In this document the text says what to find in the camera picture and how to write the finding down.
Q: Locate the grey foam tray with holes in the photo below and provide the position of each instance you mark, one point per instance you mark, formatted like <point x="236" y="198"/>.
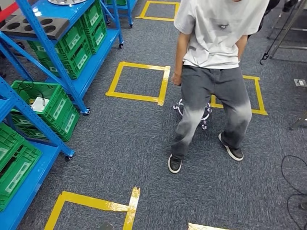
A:
<point x="60" y="28"/>

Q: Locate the person's right forearm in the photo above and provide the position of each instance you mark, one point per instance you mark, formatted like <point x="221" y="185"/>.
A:
<point x="180" y="54"/>

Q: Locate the person's right hand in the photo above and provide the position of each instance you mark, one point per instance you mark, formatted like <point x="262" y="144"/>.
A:
<point x="176" y="79"/>

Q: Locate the blue metal shelf rack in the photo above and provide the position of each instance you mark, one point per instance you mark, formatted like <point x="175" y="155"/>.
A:
<point x="23" y="196"/>
<point x="115" y="19"/>
<point x="47" y="44"/>

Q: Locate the white flat item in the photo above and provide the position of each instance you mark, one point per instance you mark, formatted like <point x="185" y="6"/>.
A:
<point x="39" y="104"/>

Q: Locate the grey floor outlet box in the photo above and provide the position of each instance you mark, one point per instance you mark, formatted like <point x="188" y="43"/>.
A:
<point x="300" y="83"/>

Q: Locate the green plastic crate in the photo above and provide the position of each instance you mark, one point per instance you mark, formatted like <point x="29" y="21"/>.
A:
<point x="60" y="104"/>
<point x="99" y="39"/>
<point x="21" y="165"/>
<point x="117" y="2"/>
<point x="93" y="12"/>
<point x="72" y="35"/>
<point x="69" y="123"/>
<point x="82" y="63"/>

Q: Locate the person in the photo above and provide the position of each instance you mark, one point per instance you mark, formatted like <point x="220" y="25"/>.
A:
<point x="215" y="31"/>

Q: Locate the dark grey robot part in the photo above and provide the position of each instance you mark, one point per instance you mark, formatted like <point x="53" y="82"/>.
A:
<point x="105" y="226"/>

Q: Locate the chrome wheeled stool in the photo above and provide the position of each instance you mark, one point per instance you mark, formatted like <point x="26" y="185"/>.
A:
<point x="207" y="111"/>

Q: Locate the black tripod stand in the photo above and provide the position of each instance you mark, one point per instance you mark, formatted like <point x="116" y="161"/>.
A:
<point x="263" y="58"/>

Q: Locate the person's left forearm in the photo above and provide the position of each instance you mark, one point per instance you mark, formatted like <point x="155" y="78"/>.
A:
<point x="242" y="47"/>

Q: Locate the silver wheel cover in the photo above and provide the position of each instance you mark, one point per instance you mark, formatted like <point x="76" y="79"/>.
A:
<point x="66" y="2"/>

